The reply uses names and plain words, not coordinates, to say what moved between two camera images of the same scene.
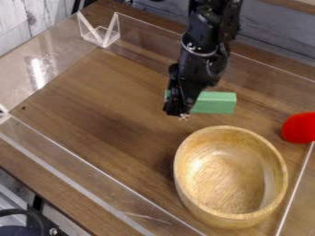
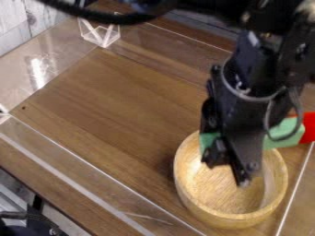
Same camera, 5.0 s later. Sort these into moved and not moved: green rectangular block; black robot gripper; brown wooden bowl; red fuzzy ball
Moved: green rectangular block; black robot gripper
Not moved: brown wooden bowl; red fuzzy ball
